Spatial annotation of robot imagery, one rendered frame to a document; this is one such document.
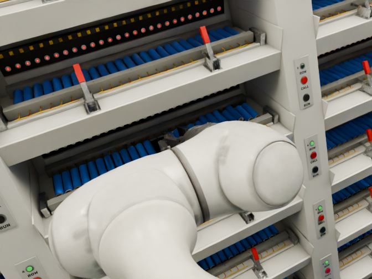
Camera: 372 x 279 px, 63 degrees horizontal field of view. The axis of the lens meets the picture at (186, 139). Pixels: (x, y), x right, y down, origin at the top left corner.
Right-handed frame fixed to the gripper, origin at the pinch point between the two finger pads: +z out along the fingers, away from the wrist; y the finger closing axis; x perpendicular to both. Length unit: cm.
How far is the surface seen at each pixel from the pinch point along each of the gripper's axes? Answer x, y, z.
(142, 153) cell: 1.6, 8.2, 4.1
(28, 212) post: 2.5, 33.2, -5.6
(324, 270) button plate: 56, -31, 4
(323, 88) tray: 2.4, -43.7, 2.2
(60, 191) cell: 2.6, 28.1, 2.4
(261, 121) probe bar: 4.0, -21.7, -0.3
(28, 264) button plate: 12.8, 37.7, -4.1
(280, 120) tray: 5.8, -27.1, -0.4
